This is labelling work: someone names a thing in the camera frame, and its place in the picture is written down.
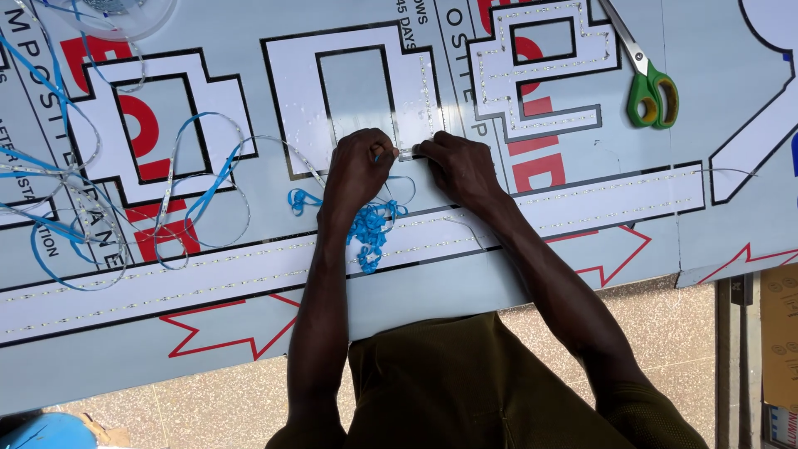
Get person's left hand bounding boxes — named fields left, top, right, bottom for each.
left=321, top=128, right=401, bottom=219

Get person's right hand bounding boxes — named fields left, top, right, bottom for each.
left=413, top=131, right=513, bottom=217

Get white LED strip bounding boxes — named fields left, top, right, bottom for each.
left=0, top=112, right=432, bottom=275

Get pile of blue tape curls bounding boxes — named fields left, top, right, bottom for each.
left=346, top=198, right=410, bottom=275

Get small blue tape curl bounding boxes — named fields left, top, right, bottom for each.
left=287, top=188, right=324, bottom=217

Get white black-edged sign letter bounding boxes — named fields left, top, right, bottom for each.
left=466, top=0, right=622, bottom=143
left=260, top=20, right=447, bottom=182
left=709, top=0, right=798, bottom=205
left=65, top=49, right=258, bottom=208

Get grey printed composite panel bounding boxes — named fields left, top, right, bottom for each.
left=661, top=0, right=798, bottom=289
left=0, top=0, right=683, bottom=417

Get long blue backing tape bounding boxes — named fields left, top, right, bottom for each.
left=0, top=28, right=250, bottom=293

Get long white sign bar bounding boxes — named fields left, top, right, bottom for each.
left=0, top=162, right=707, bottom=348

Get person's olive shirt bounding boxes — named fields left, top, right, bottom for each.
left=265, top=312, right=709, bottom=449

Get clear plastic strip reel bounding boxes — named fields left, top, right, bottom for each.
left=59, top=0, right=179, bottom=42

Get metal table stand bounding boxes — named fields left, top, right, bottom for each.
left=714, top=273, right=763, bottom=449

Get brown cardboard box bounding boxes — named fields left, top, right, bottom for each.
left=759, top=264, right=798, bottom=414

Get blue plastic container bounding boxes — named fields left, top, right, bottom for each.
left=0, top=412, right=99, bottom=449

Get thin white wire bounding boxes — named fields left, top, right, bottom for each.
left=441, top=215, right=488, bottom=252
left=691, top=166, right=759, bottom=178

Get green-handled scissors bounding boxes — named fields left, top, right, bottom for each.
left=598, top=0, right=680, bottom=131

